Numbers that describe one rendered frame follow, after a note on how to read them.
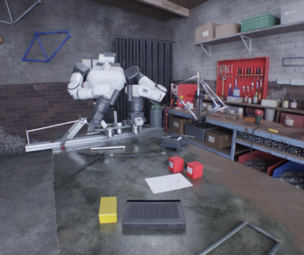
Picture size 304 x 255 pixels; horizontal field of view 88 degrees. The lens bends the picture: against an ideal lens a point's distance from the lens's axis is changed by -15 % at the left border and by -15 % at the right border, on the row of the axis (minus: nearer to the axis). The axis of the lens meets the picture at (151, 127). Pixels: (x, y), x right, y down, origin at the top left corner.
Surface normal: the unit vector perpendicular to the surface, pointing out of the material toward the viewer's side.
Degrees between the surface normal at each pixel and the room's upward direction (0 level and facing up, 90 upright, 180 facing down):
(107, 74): 66
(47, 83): 90
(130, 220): 0
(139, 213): 0
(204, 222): 0
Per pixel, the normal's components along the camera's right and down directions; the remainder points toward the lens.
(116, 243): 0.00, -0.97
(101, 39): 0.48, 0.20
